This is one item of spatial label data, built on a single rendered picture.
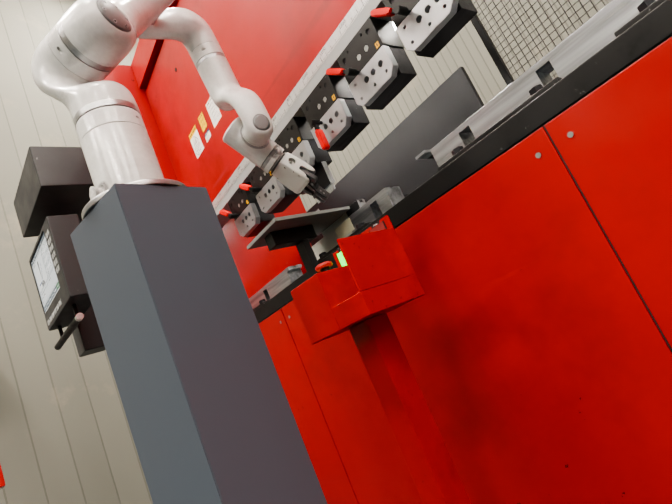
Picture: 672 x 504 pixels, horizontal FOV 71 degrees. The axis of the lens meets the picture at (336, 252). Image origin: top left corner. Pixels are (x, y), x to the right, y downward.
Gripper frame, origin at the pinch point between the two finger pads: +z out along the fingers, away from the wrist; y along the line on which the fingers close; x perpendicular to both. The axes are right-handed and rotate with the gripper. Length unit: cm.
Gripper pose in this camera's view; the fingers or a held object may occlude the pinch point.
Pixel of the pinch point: (321, 194)
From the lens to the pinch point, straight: 137.9
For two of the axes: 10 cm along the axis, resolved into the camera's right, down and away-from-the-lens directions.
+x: -4.3, 7.7, -4.7
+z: 8.0, 5.7, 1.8
